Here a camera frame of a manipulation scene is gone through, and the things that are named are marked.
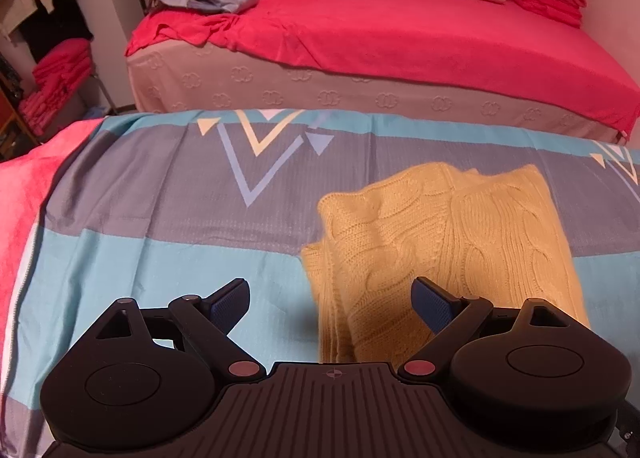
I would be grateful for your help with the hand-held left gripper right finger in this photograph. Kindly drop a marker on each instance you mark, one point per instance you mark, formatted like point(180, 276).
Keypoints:
point(430, 307)

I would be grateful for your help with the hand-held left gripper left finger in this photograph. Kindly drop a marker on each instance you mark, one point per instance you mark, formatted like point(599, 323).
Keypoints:
point(229, 304)

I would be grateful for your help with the blue grey patterned bed sheet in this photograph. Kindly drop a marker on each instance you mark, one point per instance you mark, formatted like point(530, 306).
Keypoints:
point(150, 218)

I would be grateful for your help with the pink embossed mattress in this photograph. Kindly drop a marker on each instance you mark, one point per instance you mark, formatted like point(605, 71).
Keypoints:
point(250, 87)

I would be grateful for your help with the red bed sheet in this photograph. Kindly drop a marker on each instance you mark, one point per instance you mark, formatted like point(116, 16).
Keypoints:
point(400, 32)

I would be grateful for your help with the pile of red towels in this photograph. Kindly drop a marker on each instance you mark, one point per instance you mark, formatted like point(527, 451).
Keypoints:
point(55, 82)

